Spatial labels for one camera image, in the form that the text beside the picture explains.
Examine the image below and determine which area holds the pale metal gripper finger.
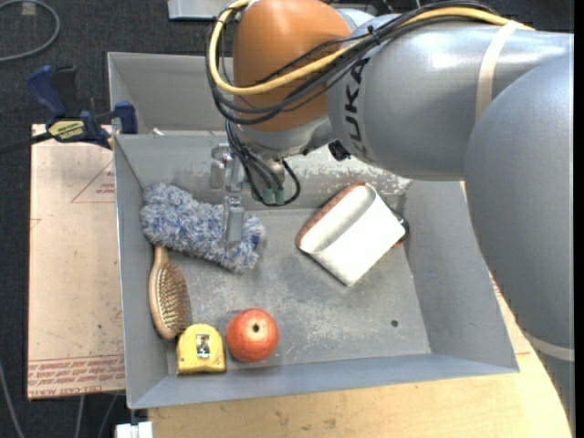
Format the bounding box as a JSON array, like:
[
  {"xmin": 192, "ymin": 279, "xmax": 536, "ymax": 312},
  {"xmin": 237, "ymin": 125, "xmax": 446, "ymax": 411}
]
[
  {"xmin": 209, "ymin": 144, "xmax": 230, "ymax": 190},
  {"xmin": 225, "ymin": 193, "xmax": 246, "ymax": 245}
]

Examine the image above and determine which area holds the black cylinder on white bracket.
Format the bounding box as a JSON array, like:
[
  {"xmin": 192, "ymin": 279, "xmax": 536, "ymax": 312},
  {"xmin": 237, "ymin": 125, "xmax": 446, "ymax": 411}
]
[{"xmin": 328, "ymin": 140, "xmax": 353, "ymax": 162}]

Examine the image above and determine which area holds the brown cardboard board, red print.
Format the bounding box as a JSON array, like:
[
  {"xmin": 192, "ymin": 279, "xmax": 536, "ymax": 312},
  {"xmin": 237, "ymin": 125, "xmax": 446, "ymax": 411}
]
[{"xmin": 26, "ymin": 123, "xmax": 127, "ymax": 401}]

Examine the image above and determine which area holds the yellow tape measure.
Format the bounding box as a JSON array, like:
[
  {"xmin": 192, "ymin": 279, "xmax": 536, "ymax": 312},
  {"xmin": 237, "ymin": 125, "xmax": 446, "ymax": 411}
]
[{"xmin": 175, "ymin": 322, "xmax": 228, "ymax": 376}]

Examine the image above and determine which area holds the wooden hairbrush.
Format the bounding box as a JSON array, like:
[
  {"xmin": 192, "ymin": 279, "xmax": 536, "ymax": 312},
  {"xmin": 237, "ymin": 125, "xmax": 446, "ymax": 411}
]
[{"xmin": 148, "ymin": 244, "xmax": 193, "ymax": 341}]

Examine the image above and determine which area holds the grey metal bin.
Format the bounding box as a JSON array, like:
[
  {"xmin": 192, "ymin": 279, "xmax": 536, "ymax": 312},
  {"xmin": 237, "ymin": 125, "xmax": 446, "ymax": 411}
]
[{"xmin": 107, "ymin": 51, "xmax": 520, "ymax": 411}]

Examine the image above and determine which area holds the red apple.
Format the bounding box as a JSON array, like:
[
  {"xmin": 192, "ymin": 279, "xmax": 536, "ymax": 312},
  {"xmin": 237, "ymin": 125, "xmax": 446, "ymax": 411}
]
[{"xmin": 224, "ymin": 308, "xmax": 280, "ymax": 364}]

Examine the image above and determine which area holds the blue and white fluffy duster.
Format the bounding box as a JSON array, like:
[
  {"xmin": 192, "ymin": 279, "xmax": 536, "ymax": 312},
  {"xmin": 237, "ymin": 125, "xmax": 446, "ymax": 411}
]
[{"xmin": 139, "ymin": 182, "xmax": 267, "ymax": 275}]

